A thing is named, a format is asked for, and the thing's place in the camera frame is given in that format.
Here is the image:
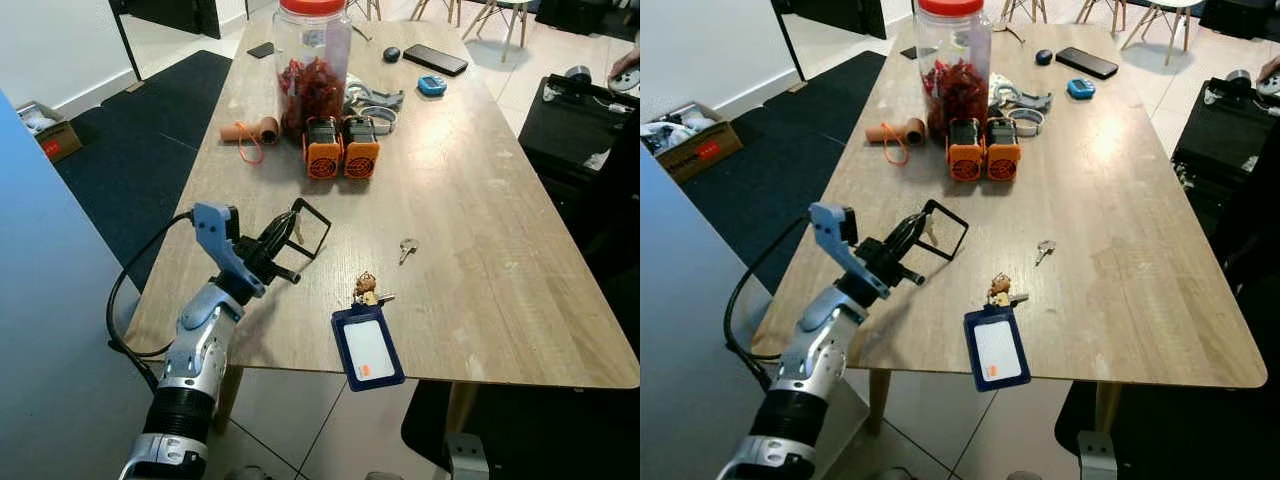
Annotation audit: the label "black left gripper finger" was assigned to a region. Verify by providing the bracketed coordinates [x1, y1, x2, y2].
[268, 198, 332, 244]
[908, 229, 969, 264]
[282, 224, 333, 262]
[893, 199, 969, 247]

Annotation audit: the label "orange and black device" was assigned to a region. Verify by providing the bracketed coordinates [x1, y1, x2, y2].
[342, 115, 382, 182]
[303, 116, 345, 182]
[984, 116, 1024, 184]
[945, 117, 987, 184]

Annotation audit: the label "grey metal robot leg part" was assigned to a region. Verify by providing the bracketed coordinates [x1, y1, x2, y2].
[1077, 430, 1120, 480]
[445, 432, 492, 480]

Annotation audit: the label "brown cardboard tube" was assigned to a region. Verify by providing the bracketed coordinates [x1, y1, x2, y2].
[220, 116, 281, 147]
[865, 117, 928, 147]

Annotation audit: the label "white stool with wooden legs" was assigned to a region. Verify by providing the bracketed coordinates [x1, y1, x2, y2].
[1119, 0, 1204, 68]
[461, 0, 533, 63]

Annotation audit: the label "large black phone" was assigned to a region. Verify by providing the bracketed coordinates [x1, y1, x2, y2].
[402, 43, 470, 78]
[1054, 45, 1121, 81]

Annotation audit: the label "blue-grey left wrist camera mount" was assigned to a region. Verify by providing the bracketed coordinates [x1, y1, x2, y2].
[808, 202, 893, 301]
[193, 202, 268, 299]

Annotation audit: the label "wooden table leg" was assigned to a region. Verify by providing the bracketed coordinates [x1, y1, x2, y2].
[213, 364, 247, 433]
[444, 380, 478, 437]
[866, 368, 894, 436]
[1094, 381, 1123, 434]

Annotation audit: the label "black equipment case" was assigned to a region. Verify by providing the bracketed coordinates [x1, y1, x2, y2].
[517, 64, 641, 263]
[1169, 68, 1280, 271]

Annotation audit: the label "blue card holder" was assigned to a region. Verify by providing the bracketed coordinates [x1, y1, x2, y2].
[963, 305, 1033, 393]
[331, 304, 407, 393]

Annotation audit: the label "keys with brown charm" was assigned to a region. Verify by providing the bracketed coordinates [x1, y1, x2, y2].
[985, 272, 1030, 308]
[352, 271, 397, 308]

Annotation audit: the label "pale blue partition panel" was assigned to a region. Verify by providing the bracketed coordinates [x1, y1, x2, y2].
[640, 143, 773, 480]
[0, 88, 163, 480]

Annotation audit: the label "orange cord loop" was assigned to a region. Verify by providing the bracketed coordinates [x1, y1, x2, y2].
[879, 122, 912, 168]
[235, 122, 267, 167]

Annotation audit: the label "clear jar with red lid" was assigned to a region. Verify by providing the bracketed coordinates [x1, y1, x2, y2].
[272, 0, 354, 142]
[914, 0, 994, 143]

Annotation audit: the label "black floor rug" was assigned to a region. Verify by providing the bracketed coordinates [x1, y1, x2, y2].
[400, 378, 641, 480]
[1054, 380, 1280, 480]

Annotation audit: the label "open cardboard box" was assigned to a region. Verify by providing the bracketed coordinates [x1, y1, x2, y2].
[644, 100, 745, 184]
[14, 99, 85, 164]

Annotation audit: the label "dark blue floor mat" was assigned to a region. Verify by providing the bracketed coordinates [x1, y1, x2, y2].
[52, 49, 234, 293]
[684, 50, 888, 293]

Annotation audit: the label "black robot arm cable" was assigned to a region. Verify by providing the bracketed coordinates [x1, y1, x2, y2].
[106, 212, 196, 393]
[724, 215, 813, 393]

